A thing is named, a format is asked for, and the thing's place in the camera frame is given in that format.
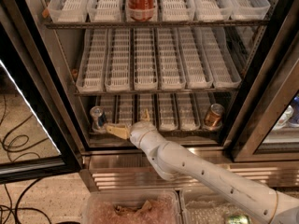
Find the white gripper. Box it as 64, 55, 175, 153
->
106, 109, 159, 150

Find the blue silver redbull can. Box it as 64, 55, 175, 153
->
90, 106, 107, 133

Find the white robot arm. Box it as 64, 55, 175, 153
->
105, 118, 299, 224

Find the steel fridge bottom grille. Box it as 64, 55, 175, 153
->
81, 148, 299, 191

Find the copper orange can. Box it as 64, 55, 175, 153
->
204, 104, 224, 131

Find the open glass fridge door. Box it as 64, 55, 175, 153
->
0, 0, 84, 184

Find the red cola can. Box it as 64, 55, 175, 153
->
127, 0, 154, 21

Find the right closed fridge door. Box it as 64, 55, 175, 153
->
228, 0, 299, 162

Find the green can in bin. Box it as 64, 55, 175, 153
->
225, 215, 251, 224

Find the left clear plastic bin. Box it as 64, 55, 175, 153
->
82, 189, 182, 224

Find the clear plastic bin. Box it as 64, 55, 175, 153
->
82, 189, 182, 224
179, 187, 260, 224

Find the right clear plastic bin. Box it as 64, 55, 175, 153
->
179, 187, 260, 224

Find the white bottle behind door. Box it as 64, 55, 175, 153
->
273, 105, 293, 130

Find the bottom wire fridge shelf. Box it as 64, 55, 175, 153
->
89, 130, 219, 138

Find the wire fridge shelf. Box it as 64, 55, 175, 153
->
75, 88, 239, 96
89, 130, 219, 138
45, 20, 269, 30

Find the middle wire fridge shelf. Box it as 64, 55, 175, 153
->
75, 88, 239, 96

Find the top wire fridge shelf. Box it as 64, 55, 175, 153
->
45, 20, 269, 30

